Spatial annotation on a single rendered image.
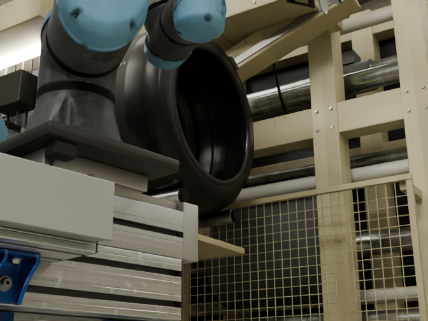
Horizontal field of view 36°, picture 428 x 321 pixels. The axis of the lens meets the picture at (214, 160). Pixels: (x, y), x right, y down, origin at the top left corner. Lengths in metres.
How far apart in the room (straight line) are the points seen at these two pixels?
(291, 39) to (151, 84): 0.74
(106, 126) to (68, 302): 0.25
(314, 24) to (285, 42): 0.12
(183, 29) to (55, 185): 0.35
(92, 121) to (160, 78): 0.92
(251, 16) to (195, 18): 1.45
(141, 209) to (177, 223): 0.07
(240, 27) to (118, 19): 1.61
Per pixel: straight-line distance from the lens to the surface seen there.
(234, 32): 2.47
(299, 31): 2.39
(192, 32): 0.97
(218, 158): 2.31
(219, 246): 1.94
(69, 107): 0.95
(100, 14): 0.85
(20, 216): 0.69
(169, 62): 1.09
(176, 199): 1.81
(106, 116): 0.95
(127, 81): 1.86
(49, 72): 0.99
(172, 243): 0.98
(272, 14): 2.38
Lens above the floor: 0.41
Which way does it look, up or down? 19 degrees up
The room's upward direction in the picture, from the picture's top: straight up
